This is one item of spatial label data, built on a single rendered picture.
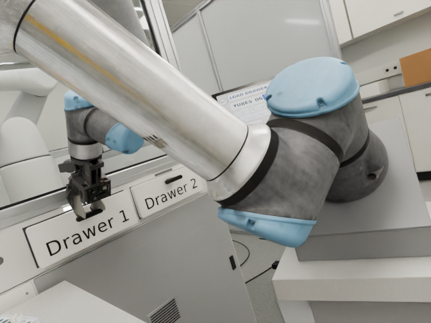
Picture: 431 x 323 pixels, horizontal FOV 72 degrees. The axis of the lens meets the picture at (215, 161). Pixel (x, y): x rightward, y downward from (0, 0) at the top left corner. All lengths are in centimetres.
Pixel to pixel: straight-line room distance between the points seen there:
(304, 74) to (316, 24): 169
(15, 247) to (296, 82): 78
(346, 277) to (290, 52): 182
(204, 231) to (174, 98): 94
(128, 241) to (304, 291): 63
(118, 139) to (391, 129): 51
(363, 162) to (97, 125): 50
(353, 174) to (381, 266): 15
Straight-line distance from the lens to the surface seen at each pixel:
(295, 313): 171
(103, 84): 31
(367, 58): 407
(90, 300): 74
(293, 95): 40
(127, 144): 62
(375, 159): 53
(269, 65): 228
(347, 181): 52
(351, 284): 52
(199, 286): 122
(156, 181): 105
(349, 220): 54
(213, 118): 32
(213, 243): 124
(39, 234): 89
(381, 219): 54
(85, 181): 79
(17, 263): 93
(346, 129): 41
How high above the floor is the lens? 103
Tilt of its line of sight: 6 degrees down
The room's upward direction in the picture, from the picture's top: 16 degrees counter-clockwise
